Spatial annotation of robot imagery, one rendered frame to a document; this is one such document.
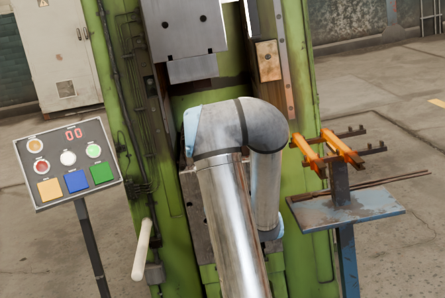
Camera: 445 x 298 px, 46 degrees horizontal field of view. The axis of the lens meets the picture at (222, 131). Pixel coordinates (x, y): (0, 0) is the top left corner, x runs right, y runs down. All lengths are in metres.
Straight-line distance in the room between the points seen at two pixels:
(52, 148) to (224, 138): 1.03
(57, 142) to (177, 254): 0.84
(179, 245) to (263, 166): 1.24
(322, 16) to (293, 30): 6.20
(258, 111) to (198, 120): 0.14
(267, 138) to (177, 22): 0.94
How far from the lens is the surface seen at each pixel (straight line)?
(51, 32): 7.44
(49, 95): 7.60
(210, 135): 1.20
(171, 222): 2.48
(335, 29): 8.54
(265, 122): 1.23
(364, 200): 2.16
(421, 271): 3.02
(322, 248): 2.63
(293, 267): 2.65
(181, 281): 2.65
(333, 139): 2.04
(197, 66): 2.10
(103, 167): 2.09
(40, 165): 2.08
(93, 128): 2.13
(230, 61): 2.58
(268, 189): 1.47
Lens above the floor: 1.71
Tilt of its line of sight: 18 degrees down
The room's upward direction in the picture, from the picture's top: 10 degrees counter-clockwise
